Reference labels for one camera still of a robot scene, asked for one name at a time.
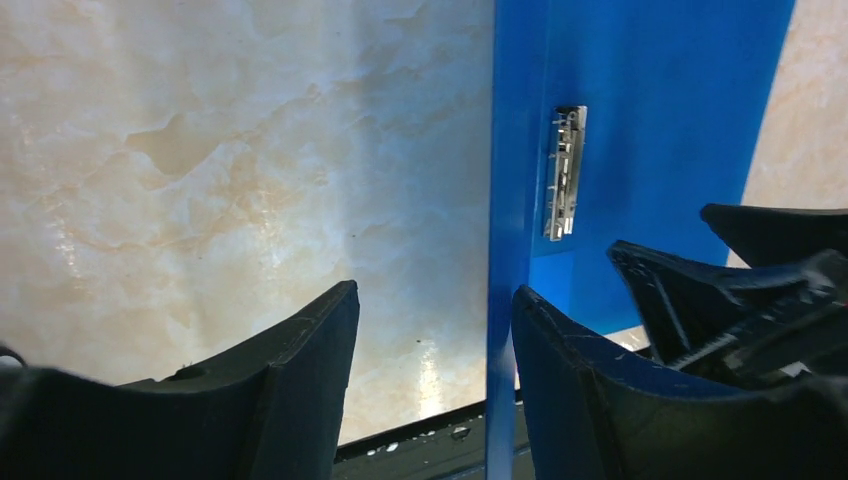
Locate blue plastic folder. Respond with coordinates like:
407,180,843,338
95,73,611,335
485,1,794,475

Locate metal folder clip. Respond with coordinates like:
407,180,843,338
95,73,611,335
543,105,588,242

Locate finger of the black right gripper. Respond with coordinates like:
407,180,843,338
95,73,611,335
700,204,847,267
607,241,847,390

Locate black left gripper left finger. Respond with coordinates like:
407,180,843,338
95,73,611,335
1,280,360,479

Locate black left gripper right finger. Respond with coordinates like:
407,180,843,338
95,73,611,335
511,286,847,479

